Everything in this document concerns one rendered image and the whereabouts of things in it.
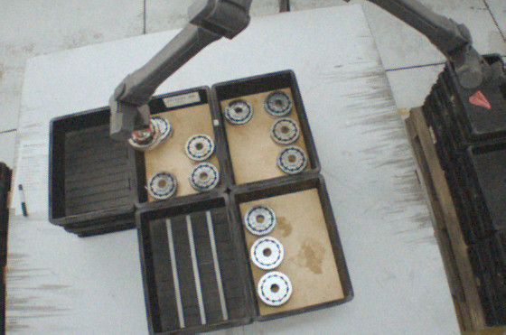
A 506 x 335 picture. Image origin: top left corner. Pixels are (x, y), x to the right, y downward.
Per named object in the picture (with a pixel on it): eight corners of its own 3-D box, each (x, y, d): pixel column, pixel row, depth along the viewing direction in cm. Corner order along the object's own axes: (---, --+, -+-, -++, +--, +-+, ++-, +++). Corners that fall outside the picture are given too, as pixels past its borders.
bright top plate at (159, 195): (146, 174, 143) (145, 173, 142) (174, 168, 143) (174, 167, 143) (149, 201, 139) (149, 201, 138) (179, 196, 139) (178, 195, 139)
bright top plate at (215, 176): (189, 164, 144) (188, 163, 143) (218, 162, 144) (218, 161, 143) (190, 192, 139) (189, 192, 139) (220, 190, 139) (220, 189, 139)
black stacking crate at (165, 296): (145, 218, 141) (135, 209, 131) (231, 202, 142) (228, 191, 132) (160, 339, 125) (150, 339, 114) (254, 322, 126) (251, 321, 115)
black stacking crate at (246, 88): (215, 101, 159) (210, 85, 148) (292, 86, 160) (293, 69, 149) (232, 201, 142) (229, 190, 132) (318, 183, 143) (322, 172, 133)
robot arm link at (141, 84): (249, 6, 86) (207, -14, 79) (251, 28, 84) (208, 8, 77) (146, 91, 115) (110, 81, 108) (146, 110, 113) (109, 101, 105)
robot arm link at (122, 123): (153, 88, 111) (123, 79, 105) (153, 126, 106) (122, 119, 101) (132, 107, 119) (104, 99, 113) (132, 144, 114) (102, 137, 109)
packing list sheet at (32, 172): (17, 142, 169) (16, 141, 168) (65, 133, 169) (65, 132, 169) (11, 215, 155) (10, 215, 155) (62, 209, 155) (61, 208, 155)
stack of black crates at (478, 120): (418, 106, 229) (445, 59, 188) (466, 99, 229) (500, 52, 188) (440, 172, 212) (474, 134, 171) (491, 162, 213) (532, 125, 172)
